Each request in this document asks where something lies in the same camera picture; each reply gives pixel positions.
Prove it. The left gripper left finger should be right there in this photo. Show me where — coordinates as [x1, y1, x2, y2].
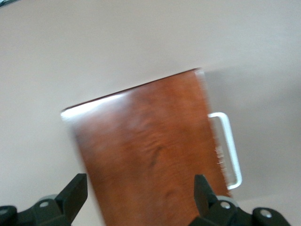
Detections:
[0, 173, 88, 226]

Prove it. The dark brown wooden cabinet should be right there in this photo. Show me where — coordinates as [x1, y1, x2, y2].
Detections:
[60, 67, 232, 226]

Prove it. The wooden drawer with white handle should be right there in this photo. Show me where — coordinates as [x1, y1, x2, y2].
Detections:
[199, 69, 243, 198]

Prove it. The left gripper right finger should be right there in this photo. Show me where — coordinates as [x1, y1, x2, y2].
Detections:
[188, 174, 292, 226]

